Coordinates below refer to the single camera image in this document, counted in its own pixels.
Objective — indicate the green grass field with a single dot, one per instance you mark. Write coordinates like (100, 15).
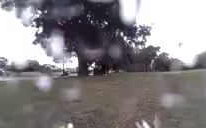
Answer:
(104, 100)

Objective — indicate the row of distant trees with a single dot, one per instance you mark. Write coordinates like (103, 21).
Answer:
(164, 61)

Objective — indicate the robot's own part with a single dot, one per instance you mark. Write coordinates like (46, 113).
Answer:
(70, 125)
(141, 124)

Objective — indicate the large dark tree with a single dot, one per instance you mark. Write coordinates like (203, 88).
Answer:
(82, 50)

